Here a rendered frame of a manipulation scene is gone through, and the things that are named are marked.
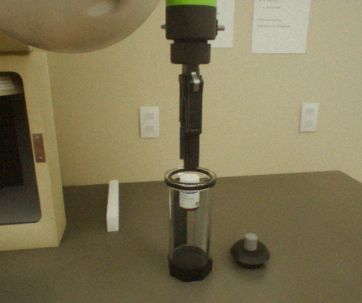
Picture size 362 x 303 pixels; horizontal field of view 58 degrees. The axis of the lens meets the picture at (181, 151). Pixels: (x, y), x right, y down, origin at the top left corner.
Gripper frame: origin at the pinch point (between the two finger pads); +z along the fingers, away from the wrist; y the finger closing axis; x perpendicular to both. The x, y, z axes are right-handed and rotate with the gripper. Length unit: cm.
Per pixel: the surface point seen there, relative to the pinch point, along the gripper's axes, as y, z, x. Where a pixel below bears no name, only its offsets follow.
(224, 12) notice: 56, -32, -21
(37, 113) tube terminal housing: 12.9, -5.3, 31.9
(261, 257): -3.3, 25.0, -16.1
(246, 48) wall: 56, -20, -30
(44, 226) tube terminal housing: 12.9, 22.7, 33.5
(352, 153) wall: 57, 22, -80
